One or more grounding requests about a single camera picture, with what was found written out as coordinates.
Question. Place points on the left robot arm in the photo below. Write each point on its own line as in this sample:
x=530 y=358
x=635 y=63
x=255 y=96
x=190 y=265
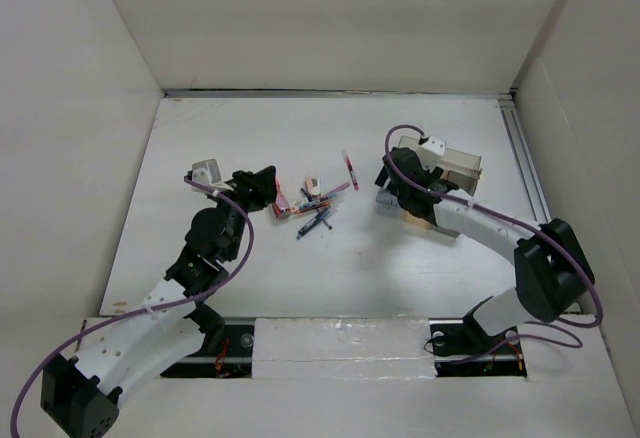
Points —
x=83 y=394

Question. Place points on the orange capped pen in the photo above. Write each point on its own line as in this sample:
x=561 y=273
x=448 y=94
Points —
x=294 y=208

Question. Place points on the clear desk organizer box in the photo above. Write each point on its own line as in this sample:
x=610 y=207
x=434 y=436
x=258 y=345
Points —
x=460 y=168

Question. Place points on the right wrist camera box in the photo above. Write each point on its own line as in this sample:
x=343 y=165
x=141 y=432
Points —
x=430 y=151

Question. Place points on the pink staple box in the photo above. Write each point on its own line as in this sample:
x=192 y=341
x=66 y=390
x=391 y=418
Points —
x=281 y=208

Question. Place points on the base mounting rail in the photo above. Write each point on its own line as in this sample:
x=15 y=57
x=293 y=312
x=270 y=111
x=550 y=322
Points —
x=336 y=348

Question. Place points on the aluminium rail right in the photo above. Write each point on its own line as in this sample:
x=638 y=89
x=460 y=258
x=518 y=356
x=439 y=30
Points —
x=523 y=158

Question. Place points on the blue capped pen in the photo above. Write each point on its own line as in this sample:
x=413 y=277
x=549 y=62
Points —
x=314 y=204

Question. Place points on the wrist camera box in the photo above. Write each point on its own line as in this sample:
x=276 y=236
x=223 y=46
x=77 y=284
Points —
x=206 y=173
x=430 y=151

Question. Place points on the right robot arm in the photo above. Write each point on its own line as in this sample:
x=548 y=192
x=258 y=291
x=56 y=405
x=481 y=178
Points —
x=551 y=271

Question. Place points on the red gel pen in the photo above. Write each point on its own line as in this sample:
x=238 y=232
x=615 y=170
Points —
x=351 y=170

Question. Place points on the dark blue pen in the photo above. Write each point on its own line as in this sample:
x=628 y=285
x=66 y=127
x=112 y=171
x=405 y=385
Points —
x=313 y=223

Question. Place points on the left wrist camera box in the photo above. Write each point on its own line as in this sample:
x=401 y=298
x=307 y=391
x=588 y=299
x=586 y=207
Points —
x=206 y=173

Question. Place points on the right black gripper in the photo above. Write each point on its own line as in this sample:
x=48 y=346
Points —
x=434 y=173

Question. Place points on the pink highlighter pen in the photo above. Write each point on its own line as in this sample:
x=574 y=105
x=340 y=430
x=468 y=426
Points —
x=335 y=191

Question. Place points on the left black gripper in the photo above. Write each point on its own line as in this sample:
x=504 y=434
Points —
x=253 y=188

